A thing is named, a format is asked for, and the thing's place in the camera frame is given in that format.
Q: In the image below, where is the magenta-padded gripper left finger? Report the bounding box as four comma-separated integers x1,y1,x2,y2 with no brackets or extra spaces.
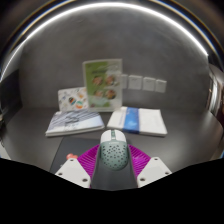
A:
54,143,101,189

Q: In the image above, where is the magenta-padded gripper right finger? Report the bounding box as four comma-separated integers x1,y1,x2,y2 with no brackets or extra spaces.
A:
128,143,173,189

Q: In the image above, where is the green and white computer mouse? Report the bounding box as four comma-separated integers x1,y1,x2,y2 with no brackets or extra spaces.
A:
99,129,130,172

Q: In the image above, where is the black mouse pad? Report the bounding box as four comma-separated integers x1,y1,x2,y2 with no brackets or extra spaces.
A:
49,136,138,191

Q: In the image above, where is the grey striped booklet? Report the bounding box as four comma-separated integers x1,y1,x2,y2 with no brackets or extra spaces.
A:
45,109,106,138

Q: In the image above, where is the white book with blue band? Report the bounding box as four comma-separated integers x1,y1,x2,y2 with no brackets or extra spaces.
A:
106,106,168,138

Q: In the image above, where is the small white illustrated card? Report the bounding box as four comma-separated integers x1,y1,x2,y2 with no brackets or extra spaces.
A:
57,86,90,112

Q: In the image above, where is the green menu sign stand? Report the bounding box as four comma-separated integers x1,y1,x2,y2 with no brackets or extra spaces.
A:
82,58,123,113

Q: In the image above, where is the black framed glass partition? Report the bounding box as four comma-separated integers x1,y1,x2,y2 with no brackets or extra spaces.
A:
206,63,224,129

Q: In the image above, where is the white ceiling light strip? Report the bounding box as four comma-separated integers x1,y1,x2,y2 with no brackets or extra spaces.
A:
0,1,210,83

